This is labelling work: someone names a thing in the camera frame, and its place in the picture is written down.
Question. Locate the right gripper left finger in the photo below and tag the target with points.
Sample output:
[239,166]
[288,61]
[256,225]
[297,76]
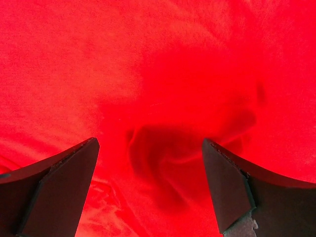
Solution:
[46,198]

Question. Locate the red t shirt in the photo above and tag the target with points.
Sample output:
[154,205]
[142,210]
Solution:
[150,79]

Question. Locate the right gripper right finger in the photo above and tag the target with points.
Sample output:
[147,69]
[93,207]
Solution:
[251,201]

